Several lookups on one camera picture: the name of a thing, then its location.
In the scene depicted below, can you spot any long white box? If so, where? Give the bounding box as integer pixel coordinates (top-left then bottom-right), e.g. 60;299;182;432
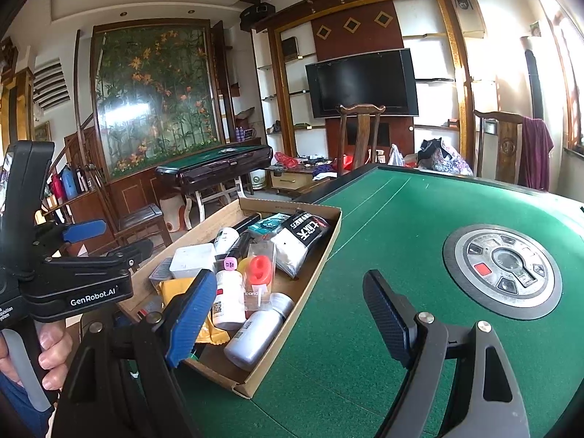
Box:
148;260;175;282

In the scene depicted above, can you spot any low wooden table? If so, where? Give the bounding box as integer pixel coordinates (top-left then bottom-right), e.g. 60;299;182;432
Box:
265;164;338;197

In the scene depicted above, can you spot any pile of clothes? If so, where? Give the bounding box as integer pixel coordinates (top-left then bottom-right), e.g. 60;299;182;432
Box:
417;138;473;176

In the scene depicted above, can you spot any dark green-topped game table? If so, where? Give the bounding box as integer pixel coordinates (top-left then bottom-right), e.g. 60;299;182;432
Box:
155;143;273;224

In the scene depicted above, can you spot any purple cloth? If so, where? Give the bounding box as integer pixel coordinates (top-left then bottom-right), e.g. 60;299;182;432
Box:
520;116;555;191

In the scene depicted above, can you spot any white rounded square box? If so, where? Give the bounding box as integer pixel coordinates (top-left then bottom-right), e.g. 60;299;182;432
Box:
170;243;216;279

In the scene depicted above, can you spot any flower mural panel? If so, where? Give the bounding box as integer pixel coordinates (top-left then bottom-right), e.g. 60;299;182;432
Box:
91;25;224;178

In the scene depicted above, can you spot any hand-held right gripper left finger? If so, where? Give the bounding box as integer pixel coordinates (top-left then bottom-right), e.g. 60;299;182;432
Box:
50;268;219;438

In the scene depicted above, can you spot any window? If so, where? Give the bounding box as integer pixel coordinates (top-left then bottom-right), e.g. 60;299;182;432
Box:
543;0;584;151

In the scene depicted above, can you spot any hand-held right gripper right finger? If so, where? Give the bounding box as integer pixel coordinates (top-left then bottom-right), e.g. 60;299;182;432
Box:
362;269;530;438

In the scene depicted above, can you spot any black flat television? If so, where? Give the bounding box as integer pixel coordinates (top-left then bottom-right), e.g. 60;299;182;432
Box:
305;48;419;119

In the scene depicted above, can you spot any clear package with red ring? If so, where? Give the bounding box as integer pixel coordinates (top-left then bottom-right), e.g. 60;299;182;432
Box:
244;242;277;313

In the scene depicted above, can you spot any white labelled bottle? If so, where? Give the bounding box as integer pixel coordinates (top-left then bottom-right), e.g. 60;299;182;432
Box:
214;269;247;329
223;294;295;372

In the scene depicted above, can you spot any cardboard box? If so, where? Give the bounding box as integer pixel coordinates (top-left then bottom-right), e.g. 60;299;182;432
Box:
116;198;343;399

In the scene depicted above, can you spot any teal packet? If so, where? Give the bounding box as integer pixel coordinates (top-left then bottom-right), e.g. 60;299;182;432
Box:
249;214;293;239

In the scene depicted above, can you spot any round table control panel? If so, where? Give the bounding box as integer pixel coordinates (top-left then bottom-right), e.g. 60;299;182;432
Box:
442;223;563;321

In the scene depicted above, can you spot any wall vent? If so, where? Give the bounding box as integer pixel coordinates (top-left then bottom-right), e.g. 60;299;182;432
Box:
33;58;71;110

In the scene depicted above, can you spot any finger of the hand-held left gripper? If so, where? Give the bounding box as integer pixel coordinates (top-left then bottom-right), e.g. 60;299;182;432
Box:
43;238;154;271
36;220;108;249

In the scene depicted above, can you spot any black projector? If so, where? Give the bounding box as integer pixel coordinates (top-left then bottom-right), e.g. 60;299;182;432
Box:
239;4;277;28

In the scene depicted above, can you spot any white ceramic stool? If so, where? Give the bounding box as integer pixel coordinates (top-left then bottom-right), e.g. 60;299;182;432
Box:
160;194;192;233

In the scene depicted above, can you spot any yellow padded envelope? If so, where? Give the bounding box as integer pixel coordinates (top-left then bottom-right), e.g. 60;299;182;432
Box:
157;277;231;345

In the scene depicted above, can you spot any black marker pen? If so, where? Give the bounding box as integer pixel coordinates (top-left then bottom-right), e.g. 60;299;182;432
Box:
223;212;263;271

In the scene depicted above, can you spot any person's left hand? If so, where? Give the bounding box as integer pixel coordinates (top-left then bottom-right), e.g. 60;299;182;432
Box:
38;318;74;392

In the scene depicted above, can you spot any person's leg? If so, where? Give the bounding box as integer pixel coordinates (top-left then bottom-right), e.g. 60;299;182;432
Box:
0;369;51;438

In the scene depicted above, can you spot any dark wooden chair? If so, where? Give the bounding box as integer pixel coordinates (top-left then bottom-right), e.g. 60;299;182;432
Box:
93;178;167;256

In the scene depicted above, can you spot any black printed pouch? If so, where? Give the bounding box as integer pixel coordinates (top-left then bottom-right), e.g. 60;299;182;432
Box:
276;212;330;279

